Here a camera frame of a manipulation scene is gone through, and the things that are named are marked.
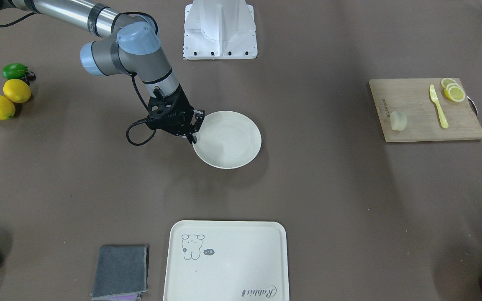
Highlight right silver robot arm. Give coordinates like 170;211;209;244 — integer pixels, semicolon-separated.
0;0;205;144

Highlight lemon slices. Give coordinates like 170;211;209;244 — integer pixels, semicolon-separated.
441;77;467;102

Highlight grey folded cloth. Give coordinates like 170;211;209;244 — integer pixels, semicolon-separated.
91;245;149;301

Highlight cream rectangular tray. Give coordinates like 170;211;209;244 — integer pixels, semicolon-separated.
163;220;290;301

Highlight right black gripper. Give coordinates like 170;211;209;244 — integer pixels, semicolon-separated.
146;86;205;145

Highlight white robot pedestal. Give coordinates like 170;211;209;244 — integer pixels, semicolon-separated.
182;0;258;60

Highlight cream round plate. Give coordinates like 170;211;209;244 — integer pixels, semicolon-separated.
193;111;262;169

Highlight yellow lemon far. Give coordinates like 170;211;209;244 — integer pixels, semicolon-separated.
3;79;32;103

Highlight yellow plastic knife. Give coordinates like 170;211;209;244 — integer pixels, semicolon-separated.
429;84;449;128

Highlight green lime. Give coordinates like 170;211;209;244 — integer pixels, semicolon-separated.
1;63;36;84

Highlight bamboo cutting board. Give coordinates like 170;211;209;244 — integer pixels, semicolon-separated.
369;78;482;143

